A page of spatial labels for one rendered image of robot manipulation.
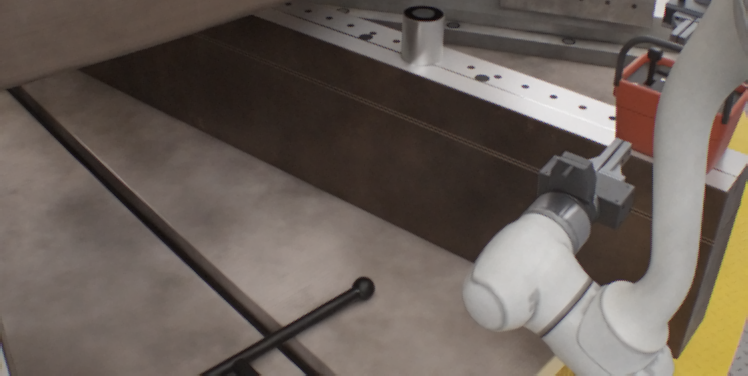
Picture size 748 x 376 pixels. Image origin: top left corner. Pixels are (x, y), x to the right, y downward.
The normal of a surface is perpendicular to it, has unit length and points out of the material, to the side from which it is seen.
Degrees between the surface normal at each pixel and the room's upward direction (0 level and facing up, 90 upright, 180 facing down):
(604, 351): 79
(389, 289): 0
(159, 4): 90
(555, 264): 33
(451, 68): 0
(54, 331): 0
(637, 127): 97
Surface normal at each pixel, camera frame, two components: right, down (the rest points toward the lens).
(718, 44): -0.77, 0.33
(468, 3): -0.26, 0.23
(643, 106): -0.63, 0.52
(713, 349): 0.01, -0.84
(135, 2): 0.62, 0.44
